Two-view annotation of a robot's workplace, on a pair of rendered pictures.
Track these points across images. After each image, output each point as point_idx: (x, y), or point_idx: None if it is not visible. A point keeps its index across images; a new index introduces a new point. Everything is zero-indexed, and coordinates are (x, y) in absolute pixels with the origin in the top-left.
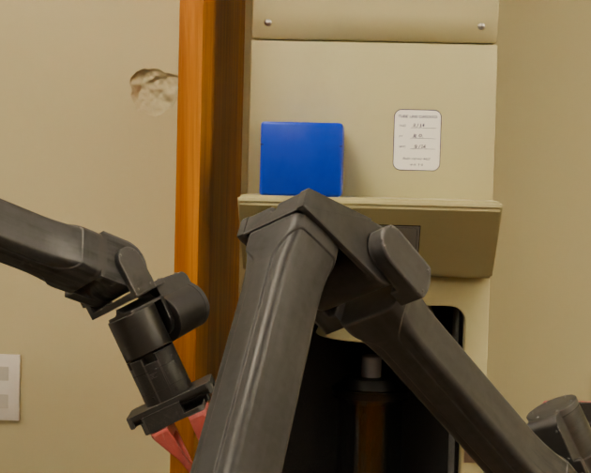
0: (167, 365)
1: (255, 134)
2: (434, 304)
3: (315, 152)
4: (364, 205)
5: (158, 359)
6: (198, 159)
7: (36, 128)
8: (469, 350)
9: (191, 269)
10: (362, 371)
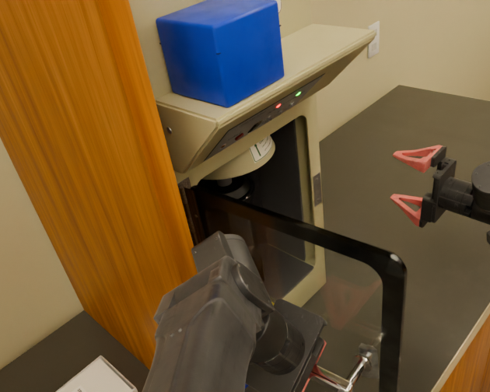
0: (293, 335)
1: (141, 33)
2: (291, 120)
3: (263, 41)
4: (304, 77)
5: (290, 339)
6: (152, 97)
7: None
8: (310, 139)
9: (179, 211)
10: (221, 183)
